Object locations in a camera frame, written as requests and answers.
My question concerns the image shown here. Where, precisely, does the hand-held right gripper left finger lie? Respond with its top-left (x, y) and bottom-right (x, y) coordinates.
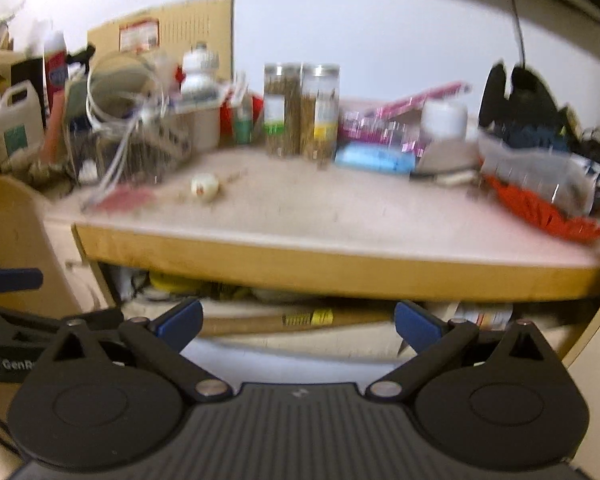
top-left (53, 297), bottom-right (232, 403)

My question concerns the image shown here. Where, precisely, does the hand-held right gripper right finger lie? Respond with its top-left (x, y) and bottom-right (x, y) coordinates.
top-left (366, 301), bottom-right (559, 399)

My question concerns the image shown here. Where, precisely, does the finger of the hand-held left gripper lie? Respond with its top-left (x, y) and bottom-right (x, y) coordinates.
top-left (0, 267), bottom-right (45, 295)

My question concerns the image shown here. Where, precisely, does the wooden stick with yellow label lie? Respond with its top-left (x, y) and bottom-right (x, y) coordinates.
top-left (199, 308), bottom-right (397, 338)

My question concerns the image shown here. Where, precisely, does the red card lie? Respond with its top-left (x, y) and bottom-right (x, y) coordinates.
top-left (93, 185), bottom-right (157, 213)

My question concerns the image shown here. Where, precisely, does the small white ball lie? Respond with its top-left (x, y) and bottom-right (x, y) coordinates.
top-left (190, 174), bottom-right (222, 203)

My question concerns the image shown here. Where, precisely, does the white plastic jug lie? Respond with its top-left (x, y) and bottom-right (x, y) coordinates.
top-left (0, 82), bottom-right (47, 167)

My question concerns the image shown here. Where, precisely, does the red plastic basket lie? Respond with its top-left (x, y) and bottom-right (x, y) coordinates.
top-left (482, 172), bottom-right (600, 244)

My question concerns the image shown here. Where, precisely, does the blue pouch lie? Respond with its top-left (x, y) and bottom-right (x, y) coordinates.
top-left (335, 142), bottom-right (417, 174)

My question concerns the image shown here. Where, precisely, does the clear plastic container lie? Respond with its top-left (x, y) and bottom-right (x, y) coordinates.
top-left (477, 129), bottom-right (600, 216)

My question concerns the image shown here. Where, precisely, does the small green bottle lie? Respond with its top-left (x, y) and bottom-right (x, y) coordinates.
top-left (233, 102), bottom-right (254, 145)

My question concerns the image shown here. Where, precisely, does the red and white spray can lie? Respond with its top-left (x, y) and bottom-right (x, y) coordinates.
top-left (42, 31), bottom-right (70, 161)

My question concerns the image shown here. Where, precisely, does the pink packaging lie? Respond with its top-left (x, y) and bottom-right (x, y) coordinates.
top-left (338, 80), bottom-right (473, 157)

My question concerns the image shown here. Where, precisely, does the white round jar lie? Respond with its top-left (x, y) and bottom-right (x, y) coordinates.
top-left (420, 99), bottom-right (469, 142)

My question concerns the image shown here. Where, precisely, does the red container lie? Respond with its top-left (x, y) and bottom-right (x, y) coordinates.
top-left (219, 88), bottom-right (266, 135)

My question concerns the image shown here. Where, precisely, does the glass jar with green label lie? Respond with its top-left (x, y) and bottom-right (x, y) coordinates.
top-left (263, 62), bottom-right (303, 158)

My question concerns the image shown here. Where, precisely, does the glass jar with yellow label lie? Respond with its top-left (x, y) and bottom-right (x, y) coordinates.
top-left (300, 63), bottom-right (341, 162)

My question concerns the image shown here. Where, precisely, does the black bag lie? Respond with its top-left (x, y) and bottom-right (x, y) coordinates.
top-left (478, 61), bottom-right (581, 152)

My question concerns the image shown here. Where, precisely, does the white plastic bottle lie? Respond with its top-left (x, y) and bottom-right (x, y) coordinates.
top-left (180, 42), bottom-right (220, 97)

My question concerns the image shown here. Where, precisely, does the cardboard box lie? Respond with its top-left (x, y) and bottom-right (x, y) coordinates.
top-left (87, 0), bottom-right (236, 86)

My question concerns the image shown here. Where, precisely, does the wire basket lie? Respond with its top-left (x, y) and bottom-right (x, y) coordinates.
top-left (65, 50), bottom-right (193, 186)

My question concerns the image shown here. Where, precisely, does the black cable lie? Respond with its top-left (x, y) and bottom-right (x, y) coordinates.
top-left (506, 0), bottom-right (529, 68)

